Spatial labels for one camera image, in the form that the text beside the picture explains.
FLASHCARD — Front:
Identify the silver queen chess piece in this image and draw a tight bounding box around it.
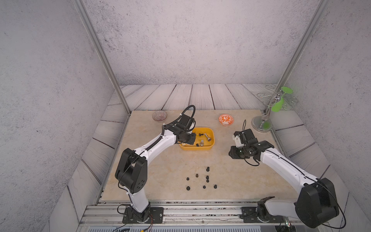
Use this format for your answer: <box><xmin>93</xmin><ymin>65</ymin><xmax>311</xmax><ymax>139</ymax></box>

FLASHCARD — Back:
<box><xmin>204</xmin><ymin>133</ymin><xmax>212</xmax><ymax>142</ymax></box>

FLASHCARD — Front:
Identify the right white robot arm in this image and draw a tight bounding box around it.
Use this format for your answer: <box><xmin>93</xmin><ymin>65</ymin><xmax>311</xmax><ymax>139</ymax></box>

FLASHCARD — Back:
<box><xmin>229</xmin><ymin>141</ymin><xmax>344</xmax><ymax>228</ymax></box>

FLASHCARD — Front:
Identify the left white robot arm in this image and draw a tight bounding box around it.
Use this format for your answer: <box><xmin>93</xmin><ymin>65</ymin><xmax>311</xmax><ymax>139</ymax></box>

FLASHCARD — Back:
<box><xmin>115</xmin><ymin>122</ymin><xmax>196</xmax><ymax>214</ymax></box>

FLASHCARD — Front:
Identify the yellow plastic storage box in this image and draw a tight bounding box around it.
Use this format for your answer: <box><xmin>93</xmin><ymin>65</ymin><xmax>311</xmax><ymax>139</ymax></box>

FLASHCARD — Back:
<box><xmin>180</xmin><ymin>127</ymin><xmax>215</xmax><ymax>151</ymax></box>

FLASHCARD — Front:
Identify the small clear glass bowl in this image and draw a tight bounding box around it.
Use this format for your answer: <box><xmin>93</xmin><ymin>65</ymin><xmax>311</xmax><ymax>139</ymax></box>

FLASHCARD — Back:
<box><xmin>152</xmin><ymin>110</ymin><xmax>167</xmax><ymax>122</ymax></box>

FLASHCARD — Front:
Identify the orange patterned ceramic bowl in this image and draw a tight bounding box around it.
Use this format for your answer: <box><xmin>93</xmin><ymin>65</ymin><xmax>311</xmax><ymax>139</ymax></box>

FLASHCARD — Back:
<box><xmin>218</xmin><ymin>114</ymin><xmax>234</xmax><ymax>126</ymax></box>

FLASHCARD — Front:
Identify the green cup on stand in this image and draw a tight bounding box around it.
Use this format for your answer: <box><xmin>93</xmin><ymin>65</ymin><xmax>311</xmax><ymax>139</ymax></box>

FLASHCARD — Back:
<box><xmin>271</xmin><ymin>87</ymin><xmax>293</xmax><ymax>112</ymax></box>

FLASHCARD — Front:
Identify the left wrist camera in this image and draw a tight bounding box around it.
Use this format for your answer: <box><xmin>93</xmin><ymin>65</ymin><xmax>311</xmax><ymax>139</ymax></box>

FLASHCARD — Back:
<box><xmin>177</xmin><ymin>114</ymin><xmax>196</xmax><ymax>132</ymax></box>

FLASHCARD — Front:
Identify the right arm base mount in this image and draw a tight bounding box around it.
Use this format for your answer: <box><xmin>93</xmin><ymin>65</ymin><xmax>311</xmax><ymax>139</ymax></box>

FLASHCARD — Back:
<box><xmin>239</xmin><ymin>196</ymin><xmax>284</xmax><ymax>223</ymax></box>

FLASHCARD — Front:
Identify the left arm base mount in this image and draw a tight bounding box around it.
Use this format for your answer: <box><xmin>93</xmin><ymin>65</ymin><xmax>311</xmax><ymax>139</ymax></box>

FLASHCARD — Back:
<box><xmin>122</xmin><ymin>205</ymin><xmax>164</xmax><ymax>224</ymax></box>

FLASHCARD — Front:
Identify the aluminium rail frame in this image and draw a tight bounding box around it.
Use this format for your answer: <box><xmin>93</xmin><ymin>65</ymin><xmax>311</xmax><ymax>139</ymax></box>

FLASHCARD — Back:
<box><xmin>75</xmin><ymin>197</ymin><xmax>331</xmax><ymax>232</ymax></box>

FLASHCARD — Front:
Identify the right aluminium corner post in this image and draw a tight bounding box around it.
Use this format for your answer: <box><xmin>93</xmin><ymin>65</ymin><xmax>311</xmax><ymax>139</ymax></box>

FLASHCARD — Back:
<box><xmin>263</xmin><ymin>0</ymin><xmax>330</xmax><ymax>116</ymax></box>

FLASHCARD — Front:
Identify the aluminium corner post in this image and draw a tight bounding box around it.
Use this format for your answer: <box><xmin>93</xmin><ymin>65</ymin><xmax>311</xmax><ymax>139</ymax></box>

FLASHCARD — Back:
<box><xmin>72</xmin><ymin>0</ymin><xmax>131</xmax><ymax>115</ymax></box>
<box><xmin>263</xmin><ymin>0</ymin><xmax>330</xmax><ymax>116</ymax></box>

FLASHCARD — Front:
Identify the left aluminium corner post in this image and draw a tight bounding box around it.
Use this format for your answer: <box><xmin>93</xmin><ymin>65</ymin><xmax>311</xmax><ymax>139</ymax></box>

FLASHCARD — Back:
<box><xmin>72</xmin><ymin>0</ymin><xmax>131</xmax><ymax>115</ymax></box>

